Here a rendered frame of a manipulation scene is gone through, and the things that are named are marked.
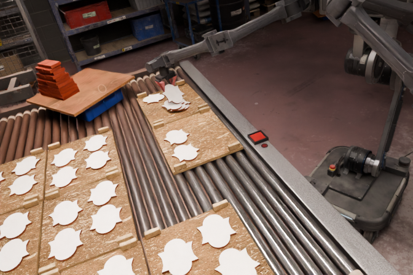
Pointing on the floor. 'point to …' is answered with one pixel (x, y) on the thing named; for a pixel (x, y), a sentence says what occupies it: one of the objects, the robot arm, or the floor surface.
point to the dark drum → (228, 3)
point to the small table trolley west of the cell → (189, 18)
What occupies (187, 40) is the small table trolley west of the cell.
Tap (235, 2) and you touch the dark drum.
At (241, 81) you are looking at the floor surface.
